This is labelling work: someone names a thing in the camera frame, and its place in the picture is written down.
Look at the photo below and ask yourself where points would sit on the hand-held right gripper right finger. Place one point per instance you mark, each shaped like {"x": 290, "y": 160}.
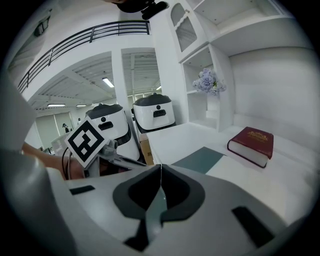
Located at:
{"x": 183, "y": 195}

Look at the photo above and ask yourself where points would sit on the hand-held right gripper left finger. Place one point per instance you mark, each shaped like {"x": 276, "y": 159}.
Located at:
{"x": 135, "y": 193}

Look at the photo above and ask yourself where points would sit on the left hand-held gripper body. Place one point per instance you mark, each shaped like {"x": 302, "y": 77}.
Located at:
{"x": 85, "y": 142}

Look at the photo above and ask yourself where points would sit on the person's left forearm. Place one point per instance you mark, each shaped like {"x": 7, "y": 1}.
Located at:
{"x": 47, "y": 160}

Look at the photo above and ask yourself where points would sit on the white and black mobile robot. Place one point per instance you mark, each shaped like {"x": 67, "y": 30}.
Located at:
{"x": 115, "y": 122}
{"x": 155, "y": 115}

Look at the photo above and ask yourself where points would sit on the brown cardboard box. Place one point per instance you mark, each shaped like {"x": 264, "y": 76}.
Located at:
{"x": 147, "y": 150}

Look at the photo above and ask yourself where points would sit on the dark red hardcover book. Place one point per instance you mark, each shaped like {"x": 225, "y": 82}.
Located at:
{"x": 252, "y": 143}

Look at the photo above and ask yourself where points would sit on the white desk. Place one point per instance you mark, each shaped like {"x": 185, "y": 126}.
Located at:
{"x": 280, "y": 182}

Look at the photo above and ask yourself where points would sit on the black balcony railing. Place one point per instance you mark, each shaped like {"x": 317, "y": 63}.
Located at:
{"x": 75, "y": 41}

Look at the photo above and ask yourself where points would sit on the person's white shirt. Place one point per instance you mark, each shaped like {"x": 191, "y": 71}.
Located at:
{"x": 26, "y": 47}

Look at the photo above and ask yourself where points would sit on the pale blue flower bunch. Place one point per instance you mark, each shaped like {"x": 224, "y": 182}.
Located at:
{"x": 208, "y": 81}

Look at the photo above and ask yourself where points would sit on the white shelf cabinet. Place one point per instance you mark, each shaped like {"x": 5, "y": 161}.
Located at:
{"x": 250, "y": 37}

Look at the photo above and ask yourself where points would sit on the black head camera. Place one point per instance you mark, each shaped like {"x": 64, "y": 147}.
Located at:
{"x": 145, "y": 7}

